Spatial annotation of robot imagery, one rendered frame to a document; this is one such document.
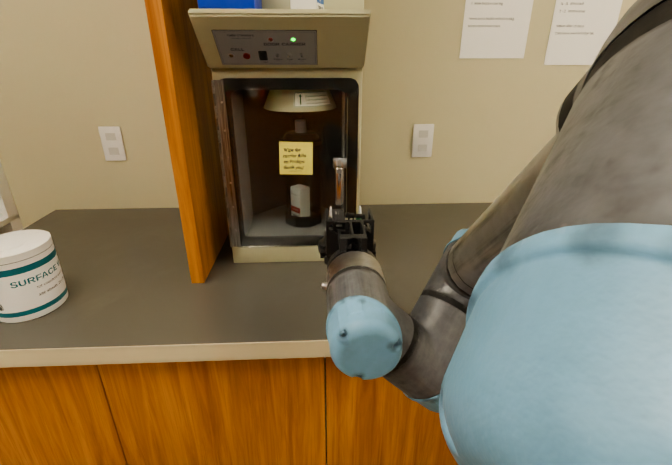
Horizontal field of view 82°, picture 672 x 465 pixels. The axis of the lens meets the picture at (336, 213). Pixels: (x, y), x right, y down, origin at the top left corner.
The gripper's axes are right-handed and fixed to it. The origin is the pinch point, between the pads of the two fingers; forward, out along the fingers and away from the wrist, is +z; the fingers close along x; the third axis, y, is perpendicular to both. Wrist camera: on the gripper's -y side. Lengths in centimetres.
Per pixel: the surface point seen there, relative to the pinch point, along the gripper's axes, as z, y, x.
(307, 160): 21.6, 7.0, 7.1
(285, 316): 0.6, -20.2, 11.8
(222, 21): 12.1, 34.9, 21.2
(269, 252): 22.9, -17.2, 17.5
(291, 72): 22.7, 26.0, 10.0
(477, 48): 66, 31, -46
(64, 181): 66, -11, 92
